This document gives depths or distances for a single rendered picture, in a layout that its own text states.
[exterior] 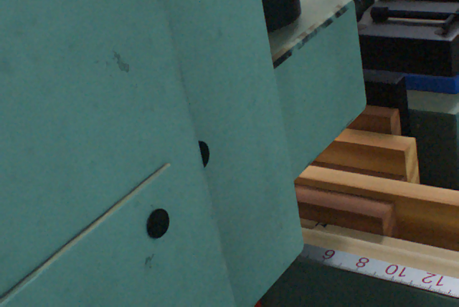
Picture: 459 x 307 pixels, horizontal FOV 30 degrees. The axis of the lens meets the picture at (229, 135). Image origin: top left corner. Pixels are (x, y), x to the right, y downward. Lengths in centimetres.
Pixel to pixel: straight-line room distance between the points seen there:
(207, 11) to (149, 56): 9
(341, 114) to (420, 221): 8
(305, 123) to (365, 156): 11
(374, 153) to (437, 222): 7
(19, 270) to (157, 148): 5
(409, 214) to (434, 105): 11
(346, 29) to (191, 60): 19
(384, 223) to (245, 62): 20
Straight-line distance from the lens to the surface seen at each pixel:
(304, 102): 44
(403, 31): 61
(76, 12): 20
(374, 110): 55
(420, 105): 59
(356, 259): 45
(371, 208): 50
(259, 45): 33
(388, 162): 53
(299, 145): 44
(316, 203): 51
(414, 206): 50
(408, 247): 49
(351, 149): 54
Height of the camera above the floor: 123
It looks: 27 degrees down
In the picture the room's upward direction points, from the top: 12 degrees counter-clockwise
